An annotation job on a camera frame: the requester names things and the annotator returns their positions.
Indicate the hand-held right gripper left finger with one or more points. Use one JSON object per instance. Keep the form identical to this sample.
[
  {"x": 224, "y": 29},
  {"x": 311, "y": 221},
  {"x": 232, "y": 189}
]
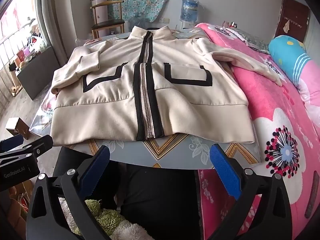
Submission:
[{"x": 96, "y": 171}]

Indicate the cream zip jacket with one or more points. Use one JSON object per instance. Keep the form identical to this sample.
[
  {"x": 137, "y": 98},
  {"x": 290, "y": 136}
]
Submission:
[{"x": 105, "y": 85}]

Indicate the fluffy white green robe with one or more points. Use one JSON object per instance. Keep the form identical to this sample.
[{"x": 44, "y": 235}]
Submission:
[{"x": 117, "y": 220}]

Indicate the wall socket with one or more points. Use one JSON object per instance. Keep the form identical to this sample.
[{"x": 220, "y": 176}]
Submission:
[{"x": 165, "y": 20}]

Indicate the brown cardboard box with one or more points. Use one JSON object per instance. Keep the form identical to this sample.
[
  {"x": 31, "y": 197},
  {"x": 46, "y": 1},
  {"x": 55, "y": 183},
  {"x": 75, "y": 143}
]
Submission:
[{"x": 18, "y": 127}]

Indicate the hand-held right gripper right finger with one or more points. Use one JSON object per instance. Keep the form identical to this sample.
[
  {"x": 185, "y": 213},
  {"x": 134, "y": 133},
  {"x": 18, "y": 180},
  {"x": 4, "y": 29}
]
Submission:
[{"x": 226, "y": 173}]

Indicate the empty clear water jug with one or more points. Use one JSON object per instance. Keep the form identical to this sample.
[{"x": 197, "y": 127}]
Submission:
[{"x": 137, "y": 22}]

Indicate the wooden chair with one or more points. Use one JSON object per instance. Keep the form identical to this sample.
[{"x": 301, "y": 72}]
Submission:
[{"x": 107, "y": 22}]

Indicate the window railing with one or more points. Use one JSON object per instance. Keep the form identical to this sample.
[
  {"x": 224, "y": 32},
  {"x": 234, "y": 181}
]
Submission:
[{"x": 10, "y": 47}]

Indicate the pink hanging garment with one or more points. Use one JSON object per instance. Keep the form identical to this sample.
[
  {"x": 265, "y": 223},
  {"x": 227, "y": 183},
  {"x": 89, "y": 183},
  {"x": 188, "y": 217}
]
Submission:
[{"x": 21, "y": 11}]

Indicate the grey lace-trimmed pillow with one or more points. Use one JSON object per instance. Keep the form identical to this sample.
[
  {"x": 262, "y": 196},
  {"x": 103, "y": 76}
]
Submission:
[{"x": 246, "y": 38}]

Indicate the white box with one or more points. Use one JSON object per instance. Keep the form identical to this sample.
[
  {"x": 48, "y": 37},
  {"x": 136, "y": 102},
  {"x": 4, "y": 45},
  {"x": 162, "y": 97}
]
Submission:
[{"x": 99, "y": 11}]

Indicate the beige slippers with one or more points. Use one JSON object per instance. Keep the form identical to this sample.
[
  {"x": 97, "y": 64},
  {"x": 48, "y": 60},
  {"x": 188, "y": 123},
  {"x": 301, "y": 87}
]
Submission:
[{"x": 15, "y": 90}]

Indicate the grey curtain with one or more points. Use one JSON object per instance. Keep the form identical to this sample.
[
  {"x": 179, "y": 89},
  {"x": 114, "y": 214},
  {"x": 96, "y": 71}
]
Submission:
[{"x": 58, "y": 12}]

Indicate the grey low cabinet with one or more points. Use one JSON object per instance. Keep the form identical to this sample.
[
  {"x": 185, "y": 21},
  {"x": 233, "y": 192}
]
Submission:
[{"x": 37, "y": 75}]

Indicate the pink floral blanket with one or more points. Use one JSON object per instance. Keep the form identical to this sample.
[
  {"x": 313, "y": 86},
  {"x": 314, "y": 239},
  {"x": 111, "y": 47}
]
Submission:
[{"x": 262, "y": 100}]

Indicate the blue water bottle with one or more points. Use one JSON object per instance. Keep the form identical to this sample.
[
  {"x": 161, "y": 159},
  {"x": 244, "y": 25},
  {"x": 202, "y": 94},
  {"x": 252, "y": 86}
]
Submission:
[{"x": 189, "y": 8}]

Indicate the white water dispenser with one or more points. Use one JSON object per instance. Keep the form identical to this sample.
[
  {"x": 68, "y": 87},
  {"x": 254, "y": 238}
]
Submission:
[{"x": 186, "y": 24}]

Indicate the white plastic bag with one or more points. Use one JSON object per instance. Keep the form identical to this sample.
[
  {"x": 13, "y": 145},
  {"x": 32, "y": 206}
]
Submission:
[{"x": 37, "y": 44}]

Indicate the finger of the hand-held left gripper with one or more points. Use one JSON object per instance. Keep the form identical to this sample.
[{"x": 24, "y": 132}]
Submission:
[
  {"x": 11, "y": 142},
  {"x": 37, "y": 146}
]

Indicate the person's black pants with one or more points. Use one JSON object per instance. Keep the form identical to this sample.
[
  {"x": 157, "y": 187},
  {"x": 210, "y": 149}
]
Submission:
[{"x": 155, "y": 192}]

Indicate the blue striped pillow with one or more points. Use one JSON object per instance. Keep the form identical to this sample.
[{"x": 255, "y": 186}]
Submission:
[{"x": 285, "y": 47}]

